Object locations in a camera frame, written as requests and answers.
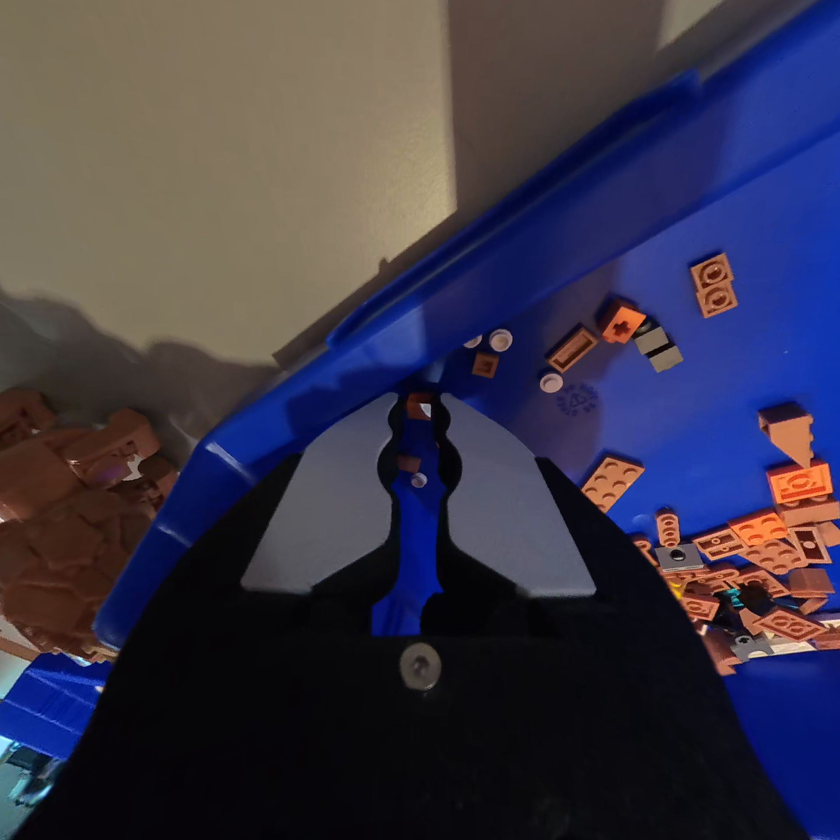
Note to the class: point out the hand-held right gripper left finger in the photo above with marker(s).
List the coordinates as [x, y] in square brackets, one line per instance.
[321, 518]

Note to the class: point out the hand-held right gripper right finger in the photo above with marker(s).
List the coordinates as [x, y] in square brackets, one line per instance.
[518, 518]

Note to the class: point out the blue plastic bin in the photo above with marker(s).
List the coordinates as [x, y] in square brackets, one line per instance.
[52, 702]
[709, 407]

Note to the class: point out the orange cross-hole brick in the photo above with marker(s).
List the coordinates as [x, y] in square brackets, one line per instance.
[620, 321]

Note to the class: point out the grey desk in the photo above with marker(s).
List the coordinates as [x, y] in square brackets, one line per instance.
[197, 164]

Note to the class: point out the brown eight-stud plate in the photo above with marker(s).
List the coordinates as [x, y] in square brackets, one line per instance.
[611, 484]

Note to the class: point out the small brown square plate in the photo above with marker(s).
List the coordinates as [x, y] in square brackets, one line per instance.
[485, 364]
[408, 463]

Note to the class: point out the brown brick-built figure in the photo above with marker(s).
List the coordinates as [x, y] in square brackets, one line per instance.
[65, 525]

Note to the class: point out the pile of mixed small bricks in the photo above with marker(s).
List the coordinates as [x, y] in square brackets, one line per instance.
[774, 551]

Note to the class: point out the brown wedge slope brick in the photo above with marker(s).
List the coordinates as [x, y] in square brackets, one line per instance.
[785, 426]

